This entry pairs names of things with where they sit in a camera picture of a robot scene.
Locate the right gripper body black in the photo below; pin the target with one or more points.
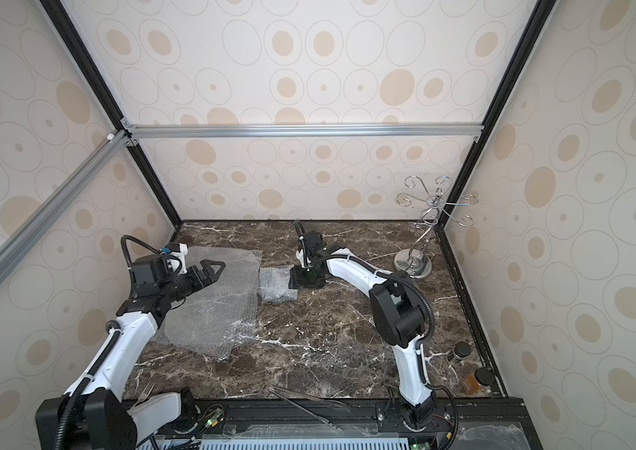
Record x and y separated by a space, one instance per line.
307 276

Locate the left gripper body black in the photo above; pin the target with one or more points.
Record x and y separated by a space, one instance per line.
183 285

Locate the bubble wrap around orange plate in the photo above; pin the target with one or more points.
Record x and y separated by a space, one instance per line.
210 321

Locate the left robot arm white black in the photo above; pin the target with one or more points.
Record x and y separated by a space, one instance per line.
109 360

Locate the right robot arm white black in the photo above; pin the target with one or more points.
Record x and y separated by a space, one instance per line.
401 313

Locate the chrome mug tree stand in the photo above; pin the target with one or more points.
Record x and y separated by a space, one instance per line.
415 260

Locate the silver fork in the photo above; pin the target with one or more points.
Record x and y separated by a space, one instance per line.
145 394

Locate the spice bottle black label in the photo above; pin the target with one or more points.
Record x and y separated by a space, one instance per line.
459 351

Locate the amber jar black lid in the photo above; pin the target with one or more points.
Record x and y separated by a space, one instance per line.
482 377

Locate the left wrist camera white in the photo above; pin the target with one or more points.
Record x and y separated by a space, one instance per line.
177 257

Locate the horizontal aluminium rail back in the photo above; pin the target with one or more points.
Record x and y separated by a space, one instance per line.
306 131

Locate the diagonal aluminium rail left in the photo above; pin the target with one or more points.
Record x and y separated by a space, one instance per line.
26 237

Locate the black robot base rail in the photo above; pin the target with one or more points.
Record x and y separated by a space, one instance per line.
178 421

